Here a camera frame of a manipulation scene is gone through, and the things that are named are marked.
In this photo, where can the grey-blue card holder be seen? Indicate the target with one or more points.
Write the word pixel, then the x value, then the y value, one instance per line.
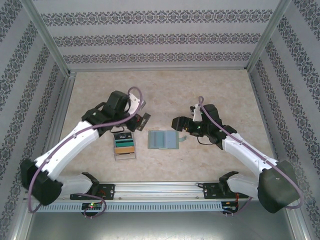
pixel 172 140

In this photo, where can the teal credit card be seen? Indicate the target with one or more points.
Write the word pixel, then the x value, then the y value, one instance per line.
pixel 125 143

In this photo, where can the gold credit card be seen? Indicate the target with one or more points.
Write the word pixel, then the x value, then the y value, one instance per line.
pixel 125 150

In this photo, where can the clear acrylic card tray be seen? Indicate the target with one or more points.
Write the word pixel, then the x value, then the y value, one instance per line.
pixel 125 157

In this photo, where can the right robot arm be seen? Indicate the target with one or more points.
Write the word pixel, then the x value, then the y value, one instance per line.
pixel 250 157

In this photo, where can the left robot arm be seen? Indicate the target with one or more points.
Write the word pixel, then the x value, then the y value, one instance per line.
pixel 75 140

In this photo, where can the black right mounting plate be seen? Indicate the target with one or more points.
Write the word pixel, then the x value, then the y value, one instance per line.
pixel 211 191

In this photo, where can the black mounting plate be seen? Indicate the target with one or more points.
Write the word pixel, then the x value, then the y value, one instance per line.
pixel 211 191
pixel 108 192

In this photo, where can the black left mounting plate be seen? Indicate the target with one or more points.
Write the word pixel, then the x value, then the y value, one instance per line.
pixel 108 192

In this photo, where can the right circuit board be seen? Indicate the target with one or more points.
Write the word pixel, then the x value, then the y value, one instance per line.
pixel 230 206

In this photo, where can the circuit board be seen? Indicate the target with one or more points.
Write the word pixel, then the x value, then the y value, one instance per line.
pixel 92 206
pixel 230 206

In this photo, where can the left circuit board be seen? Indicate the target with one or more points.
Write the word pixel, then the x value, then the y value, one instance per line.
pixel 92 206

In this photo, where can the grey metal panel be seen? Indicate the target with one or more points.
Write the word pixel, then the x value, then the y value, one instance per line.
pixel 160 226

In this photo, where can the aluminium rear frame bar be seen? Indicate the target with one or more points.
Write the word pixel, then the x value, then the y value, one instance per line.
pixel 160 70

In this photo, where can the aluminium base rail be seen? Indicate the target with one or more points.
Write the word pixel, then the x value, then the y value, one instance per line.
pixel 160 191

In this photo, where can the left aluminium frame post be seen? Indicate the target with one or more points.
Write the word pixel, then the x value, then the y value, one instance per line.
pixel 51 37

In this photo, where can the aluminium frame post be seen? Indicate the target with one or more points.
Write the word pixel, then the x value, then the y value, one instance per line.
pixel 51 37
pixel 267 37

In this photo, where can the right aluminium frame post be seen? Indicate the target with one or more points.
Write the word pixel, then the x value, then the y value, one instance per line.
pixel 267 37

